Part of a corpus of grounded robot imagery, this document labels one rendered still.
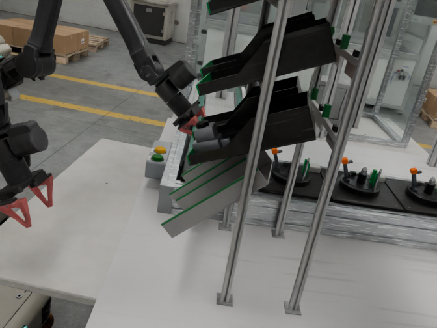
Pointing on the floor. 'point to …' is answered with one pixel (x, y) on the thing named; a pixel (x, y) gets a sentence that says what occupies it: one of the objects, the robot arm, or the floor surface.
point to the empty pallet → (97, 42)
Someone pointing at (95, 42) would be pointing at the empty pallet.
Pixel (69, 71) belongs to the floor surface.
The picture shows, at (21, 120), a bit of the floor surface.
